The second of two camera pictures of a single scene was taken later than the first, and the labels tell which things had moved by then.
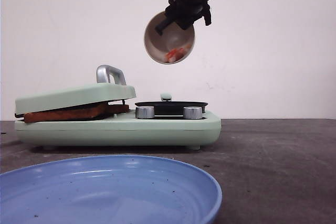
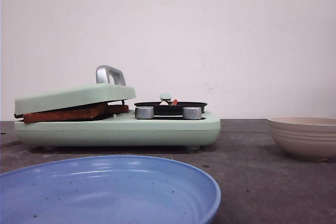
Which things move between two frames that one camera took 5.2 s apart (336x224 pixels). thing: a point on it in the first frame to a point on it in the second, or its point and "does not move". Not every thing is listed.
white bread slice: (101, 110) does not move
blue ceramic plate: (113, 189) does not move
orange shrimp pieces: (174, 54) to (174, 102)
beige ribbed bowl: (174, 45) to (307, 138)
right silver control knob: (192, 112) does not move
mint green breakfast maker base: (123, 129) does not move
